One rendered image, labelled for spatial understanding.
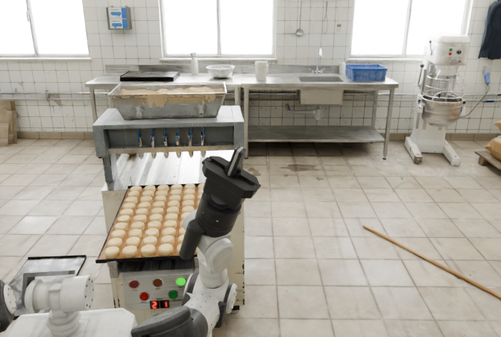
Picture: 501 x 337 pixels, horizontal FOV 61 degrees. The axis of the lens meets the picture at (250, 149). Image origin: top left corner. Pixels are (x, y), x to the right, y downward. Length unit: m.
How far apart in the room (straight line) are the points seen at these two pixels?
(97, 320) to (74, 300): 0.10
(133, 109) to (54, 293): 1.34
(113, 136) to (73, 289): 1.39
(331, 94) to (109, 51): 2.75
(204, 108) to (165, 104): 0.19
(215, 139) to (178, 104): 0.26
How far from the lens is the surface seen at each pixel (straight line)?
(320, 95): 4.81
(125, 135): 2.19
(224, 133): 2.15
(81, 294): 0.90
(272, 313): 2.66
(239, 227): 2.28
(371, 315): 2.74
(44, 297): 0.93
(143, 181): 2.13
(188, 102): 2.07
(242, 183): 0.84
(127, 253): 1.54
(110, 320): 0.98
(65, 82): 5.88
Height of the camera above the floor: 1.74
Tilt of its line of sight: 20 degrees down
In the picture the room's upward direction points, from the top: straight up
